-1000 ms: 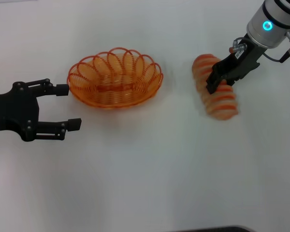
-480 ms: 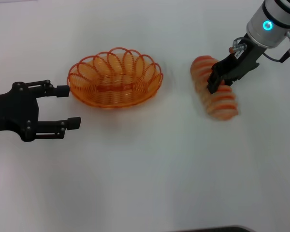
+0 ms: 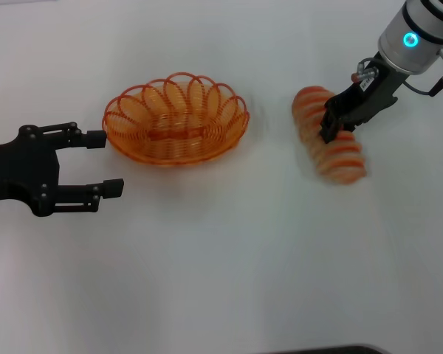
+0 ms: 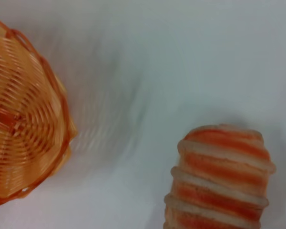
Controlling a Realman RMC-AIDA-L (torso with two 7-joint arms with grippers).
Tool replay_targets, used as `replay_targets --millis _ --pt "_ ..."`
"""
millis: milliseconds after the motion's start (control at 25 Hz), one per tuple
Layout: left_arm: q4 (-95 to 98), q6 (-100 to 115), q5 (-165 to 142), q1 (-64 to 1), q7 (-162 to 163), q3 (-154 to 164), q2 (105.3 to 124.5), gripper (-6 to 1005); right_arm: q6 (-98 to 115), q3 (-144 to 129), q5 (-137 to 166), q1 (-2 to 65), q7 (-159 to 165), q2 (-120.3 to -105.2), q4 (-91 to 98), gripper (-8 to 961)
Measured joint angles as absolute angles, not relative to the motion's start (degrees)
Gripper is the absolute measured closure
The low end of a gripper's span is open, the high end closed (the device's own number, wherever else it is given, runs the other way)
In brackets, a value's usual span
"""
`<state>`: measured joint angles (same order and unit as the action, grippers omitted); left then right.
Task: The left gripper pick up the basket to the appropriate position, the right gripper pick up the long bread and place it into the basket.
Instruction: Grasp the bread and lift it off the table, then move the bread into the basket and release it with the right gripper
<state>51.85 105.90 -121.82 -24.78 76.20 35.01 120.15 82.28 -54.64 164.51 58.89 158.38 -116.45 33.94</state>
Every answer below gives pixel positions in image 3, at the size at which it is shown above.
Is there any orange wire basket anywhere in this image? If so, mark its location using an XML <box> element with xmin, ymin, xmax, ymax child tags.
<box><xmin>102</xmin><ymin>72</ymin><xmax>250</xmax><ymax>167</ymax></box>

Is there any sliced bread loaf toy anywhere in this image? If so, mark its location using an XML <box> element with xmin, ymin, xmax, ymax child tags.
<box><xmin>291</xmin><ymin>86</ymin><xmax>366</xmax><ymax>185</ymax></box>

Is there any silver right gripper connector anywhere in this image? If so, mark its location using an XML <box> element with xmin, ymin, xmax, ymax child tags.
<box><xmin>351</xmin><ymin>58</ymin><xmax>378</xmax><ymax>84</ymax></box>

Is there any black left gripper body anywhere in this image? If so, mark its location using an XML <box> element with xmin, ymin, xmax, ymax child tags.
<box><xmin>0</xmin><ymin>124</ymin><xmax>62</xmax><ymax>218</ymax></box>

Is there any dark rounded robot base edge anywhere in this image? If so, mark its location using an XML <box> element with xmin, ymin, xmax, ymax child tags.
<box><xmin>271</xmin><ymin>343</ymin><xmax>387</xmax><ymax>354</ymax></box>

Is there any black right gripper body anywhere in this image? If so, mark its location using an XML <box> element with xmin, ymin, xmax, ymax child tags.
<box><xmin>324</xmin><ymin>53</ymin><xmax>409</xmax><ymax>126</ymax></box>

